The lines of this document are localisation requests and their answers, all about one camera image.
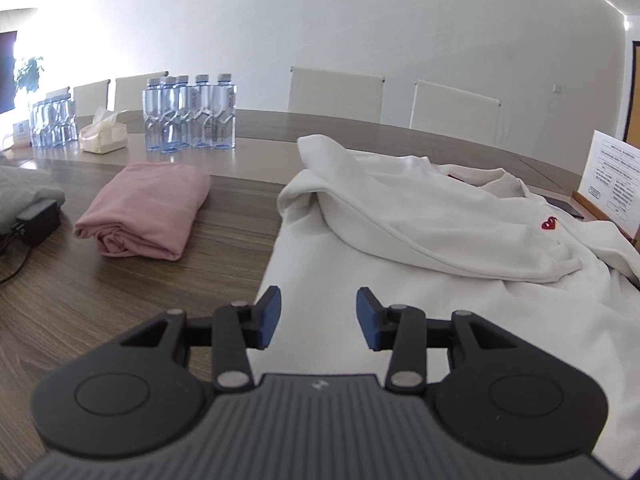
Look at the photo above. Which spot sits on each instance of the paper sign in wooden stand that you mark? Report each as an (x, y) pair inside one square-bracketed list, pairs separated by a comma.
[(615, 175)]

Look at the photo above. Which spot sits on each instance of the wooden door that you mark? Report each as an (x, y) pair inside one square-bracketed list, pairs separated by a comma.
[(636, 95)]

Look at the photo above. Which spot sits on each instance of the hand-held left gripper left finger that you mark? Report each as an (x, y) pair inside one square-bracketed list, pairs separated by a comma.
[(270, 315)]

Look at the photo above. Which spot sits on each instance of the black table socket panel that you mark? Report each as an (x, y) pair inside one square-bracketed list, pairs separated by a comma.
[(565, 207)]

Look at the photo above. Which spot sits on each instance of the dark wall screen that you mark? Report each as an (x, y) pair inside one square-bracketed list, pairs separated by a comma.
[(6, 75)]

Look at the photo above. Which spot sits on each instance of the folded pink garment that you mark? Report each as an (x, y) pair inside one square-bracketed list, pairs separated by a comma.
[(145, 210)]

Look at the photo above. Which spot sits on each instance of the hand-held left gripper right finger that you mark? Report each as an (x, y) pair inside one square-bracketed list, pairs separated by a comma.
[(365, 317)]

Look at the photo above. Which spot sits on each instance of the grey cloth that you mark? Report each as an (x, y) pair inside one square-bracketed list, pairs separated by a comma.
[(25, 190)]

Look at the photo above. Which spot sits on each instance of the white sweatshirt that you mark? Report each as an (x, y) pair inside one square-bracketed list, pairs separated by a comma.
[(450, 240)]

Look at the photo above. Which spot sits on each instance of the black power adapter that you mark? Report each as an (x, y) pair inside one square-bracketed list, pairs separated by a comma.
[(37, 220)]

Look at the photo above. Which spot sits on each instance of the beige tissue box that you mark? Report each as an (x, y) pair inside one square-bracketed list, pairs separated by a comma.
[(102, 140)]

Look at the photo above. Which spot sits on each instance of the white chair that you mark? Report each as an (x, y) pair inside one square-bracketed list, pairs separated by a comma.
[(57, 93), (455, 110), (132, 92), (91, 97), (335, 92)]

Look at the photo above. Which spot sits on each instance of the small white card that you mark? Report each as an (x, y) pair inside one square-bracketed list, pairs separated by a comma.
[(21, 132)]

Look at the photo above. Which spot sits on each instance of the green potted plant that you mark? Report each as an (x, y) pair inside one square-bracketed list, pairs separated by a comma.
[(27, 72)]

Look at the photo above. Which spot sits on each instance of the group of water bottles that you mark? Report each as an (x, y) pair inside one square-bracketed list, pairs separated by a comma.
[(50, 122), (200, 115)]

